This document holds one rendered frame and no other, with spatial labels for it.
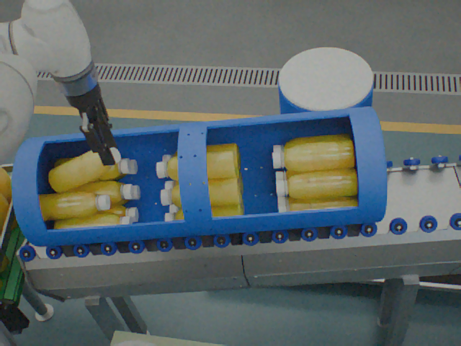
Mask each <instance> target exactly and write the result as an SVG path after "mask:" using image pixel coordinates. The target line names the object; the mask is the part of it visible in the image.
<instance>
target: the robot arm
mask: <svg viewBox="0 0 461 346"><path fill-rule="evenodd" d="M90 48H91V46H90V42H89V37H88V35H87V33H86V29H85V27H84V24H83V22H82V21H81V19H80V16H79V14H78V12H77V11H76V9H75V7H74V5H73V4H72V3H71V2H70V1H69V0H25V2H24V5H23V8H22V18H20V19H17V20H14V21H11V22H0V166H1V165H2V164H3V163H4V162H5V161H6V160H7V159H8V158H9V157H10V156H11V155H12V154H13V153H14V151H15V150H16V149H17V147H18V146H19V144H20V143H21V142H22V139H23V138H24V136H25V134H26V132H27V131H28V128H29V125H30V121H31V119H32V116H33V113H34V110H35V95H36V91H37V74H36V72H44V73H50V75H51V76H52V77H53V80H54V82H55V85H56V86H57V88H58V91H59V92H60V93H61V94H64V95H65V97H66V100H67V102H68V103H69V105H70V106H72V107H74V108H76V109H77V110H79V114H80V116H81V119H82V120H83V125H80V126H79V129H80V131H81V132H82V133H83V134H84V136H85V139H86V141H87V143H88V145H89V147H90V149H91V151H92V153H93V154H99V157H100V159H101V160H102V163H103V165H104V166H108V165H115V163H116V162H115V159H114V156H113V155H112V152H111V148H115V149H117V150H118V147H117V144H116V142H115V140H114V137H113V135H112V131H111V129H110V128H111V127H112V123H108V121H109V120H110V118H109V115H108V112H107V109H106V107H105V105H104V101H103V99H102V96H101V94H102V90H101V89H100V86H99V83H98V77H99V74H98V72H97V68H96V66H95V65H94V59H93V57H92V55H91V51H90ZM0 346H19V345H18V343H17V342H16V340H15V339H14V338H13V336H12V335H11V334H10V333H9V331H8V329H7V328H6V326H5V325H4V324H3V323H2V321H1V320H0ZM113 346H157V345H155V344H153V343H151V342H146V341H141V340H129V341H125V342H120V343H117V344H116V345H113Z"/></svg>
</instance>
